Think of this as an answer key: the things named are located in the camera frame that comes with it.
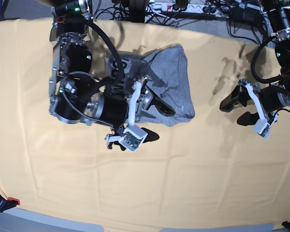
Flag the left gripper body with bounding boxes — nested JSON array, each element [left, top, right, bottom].
[[239, 79, 290, 120]]

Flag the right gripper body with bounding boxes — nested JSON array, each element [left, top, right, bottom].
[[86, 80, 144, 149]]

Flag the grey t-shirt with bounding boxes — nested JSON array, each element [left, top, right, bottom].
[[111, 44, 195, 127]]

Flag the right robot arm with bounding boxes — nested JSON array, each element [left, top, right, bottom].
[[48, 0, 175, 152]]

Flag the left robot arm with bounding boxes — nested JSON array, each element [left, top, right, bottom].
[[219, 0, 290, 126]]

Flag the yellow table cloth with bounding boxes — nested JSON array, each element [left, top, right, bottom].
[[0, 18, 290, 232]]

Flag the black power adapter brick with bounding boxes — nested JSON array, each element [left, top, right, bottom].
[[229, 7, 263, 27]]

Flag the white power strip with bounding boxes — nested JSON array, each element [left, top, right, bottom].
[[147, 0, 228, 18]]

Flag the blue clamp with red tip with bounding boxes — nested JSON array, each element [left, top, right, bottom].
[[0, 195, 20, 213]]

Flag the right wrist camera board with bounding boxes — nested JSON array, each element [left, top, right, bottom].
[[118, 125, 148, 152]]

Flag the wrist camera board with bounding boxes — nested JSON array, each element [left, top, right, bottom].
[[253, 115, 278, 139], [118, 125, 148, 152]]

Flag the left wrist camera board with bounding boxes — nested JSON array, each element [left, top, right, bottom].
[[253, 115, 278, 139]]

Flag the tangle of black cables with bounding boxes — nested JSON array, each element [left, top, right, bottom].
[[93, 0, 274, 46]]

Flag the black central post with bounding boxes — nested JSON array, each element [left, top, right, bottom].
[[128, 0, 149, 23]]

